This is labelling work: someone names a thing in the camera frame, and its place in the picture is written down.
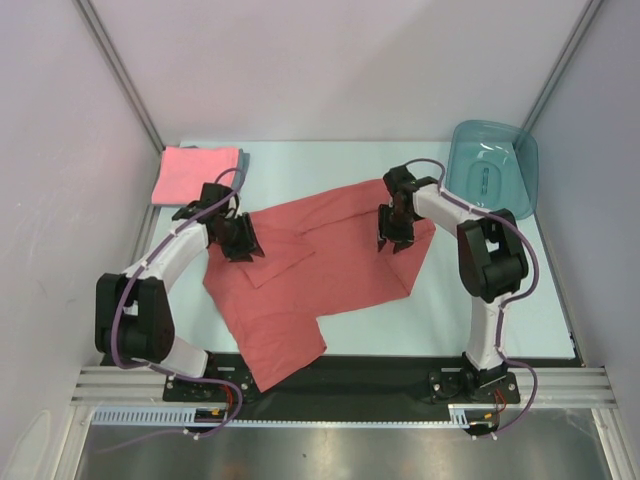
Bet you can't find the red t shirt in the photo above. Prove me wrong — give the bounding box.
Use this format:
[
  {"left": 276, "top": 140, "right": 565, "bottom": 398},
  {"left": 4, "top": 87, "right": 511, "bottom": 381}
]
[{"left": 203, "top": 179, "right": 436, "bottom": 392}]

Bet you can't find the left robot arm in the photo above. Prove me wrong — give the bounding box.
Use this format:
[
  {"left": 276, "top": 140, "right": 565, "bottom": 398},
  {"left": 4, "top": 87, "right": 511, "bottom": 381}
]
[{"left": 94, "top": 183, "right": 264, "bottom": 400}]

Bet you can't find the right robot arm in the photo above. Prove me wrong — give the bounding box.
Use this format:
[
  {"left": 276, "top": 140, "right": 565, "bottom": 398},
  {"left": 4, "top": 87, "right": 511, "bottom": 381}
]
[{"left": 377, "top": 164, "right": 535, "bottom": 401}]

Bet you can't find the folded grey t shirt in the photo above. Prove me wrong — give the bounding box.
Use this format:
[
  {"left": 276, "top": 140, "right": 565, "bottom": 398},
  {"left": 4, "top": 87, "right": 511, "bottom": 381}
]
[{"left": 217, "top": 149, "right": 250, "bottom": 195}]

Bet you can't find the folded pink t shirt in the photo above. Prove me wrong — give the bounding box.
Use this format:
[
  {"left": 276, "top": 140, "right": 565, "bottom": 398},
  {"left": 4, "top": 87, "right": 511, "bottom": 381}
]
[{"left": 151, "top": 147, "right": 240, "bottom": 206}]

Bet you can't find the teal plastic basin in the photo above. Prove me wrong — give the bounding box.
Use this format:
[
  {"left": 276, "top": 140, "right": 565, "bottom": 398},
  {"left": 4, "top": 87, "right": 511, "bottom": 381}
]
[{"left": 445, "top": 120, "right": 539, "bottom": 220}]

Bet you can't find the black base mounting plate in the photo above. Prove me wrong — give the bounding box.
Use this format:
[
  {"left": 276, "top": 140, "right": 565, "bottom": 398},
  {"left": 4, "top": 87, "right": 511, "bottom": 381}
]
[{"left": 160, "top": 354, "right": 532, "bottom": 419}]

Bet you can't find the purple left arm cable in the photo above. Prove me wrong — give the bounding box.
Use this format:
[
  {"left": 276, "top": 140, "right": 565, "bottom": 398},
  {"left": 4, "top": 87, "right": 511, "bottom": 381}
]
[{"left": 94, "top": 167, "right": 251, "bottom": 454}]

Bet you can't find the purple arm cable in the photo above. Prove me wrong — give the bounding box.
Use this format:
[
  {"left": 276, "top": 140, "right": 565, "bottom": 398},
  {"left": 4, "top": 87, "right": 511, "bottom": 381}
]
[
  {"left": 94, "top": 167, "right": 251, "bottom": 454},
  {"left": 409, "top": 157, "right": 541, "bottom": 441}
]

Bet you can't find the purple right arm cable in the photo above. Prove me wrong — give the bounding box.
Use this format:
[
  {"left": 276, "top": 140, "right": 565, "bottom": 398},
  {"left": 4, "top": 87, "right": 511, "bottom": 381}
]
[{"left": 409, "top": 157, "right": 541, "bottom": 441}]

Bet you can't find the grey slotted cable duct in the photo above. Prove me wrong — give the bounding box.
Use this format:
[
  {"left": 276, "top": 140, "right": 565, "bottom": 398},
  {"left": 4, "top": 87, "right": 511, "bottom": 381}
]
[{"left": 92, "top": 405, "right": 499, "bottom": 430}]

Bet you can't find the aluminium front rail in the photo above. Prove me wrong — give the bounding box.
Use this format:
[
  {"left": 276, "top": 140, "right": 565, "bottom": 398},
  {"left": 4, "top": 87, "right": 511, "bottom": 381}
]
[{"left": 71, "top": 367, "right": 617, "bottom": 409}]

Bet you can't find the left aluminium corner post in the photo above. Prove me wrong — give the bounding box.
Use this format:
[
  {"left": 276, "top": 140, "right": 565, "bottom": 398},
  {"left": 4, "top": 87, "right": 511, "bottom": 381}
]
[{"left": 72, "top": 0, "right": 166, "bottom": 154}]

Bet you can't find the aluminium corner post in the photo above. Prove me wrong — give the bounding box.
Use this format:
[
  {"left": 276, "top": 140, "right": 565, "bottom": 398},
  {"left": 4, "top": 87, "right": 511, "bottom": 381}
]
[
  {"left": 521, "top": 0, "right": 608, "bottom": 132},
  {"left": 72, "top": 0, "right": 166, "bottom": 154}
]

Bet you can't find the right aluminium corner post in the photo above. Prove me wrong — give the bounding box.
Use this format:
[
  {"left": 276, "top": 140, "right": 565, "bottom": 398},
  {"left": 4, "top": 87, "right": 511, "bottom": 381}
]
[{"left": 521, "top": 0, "right": 608, "bottom": 132}]

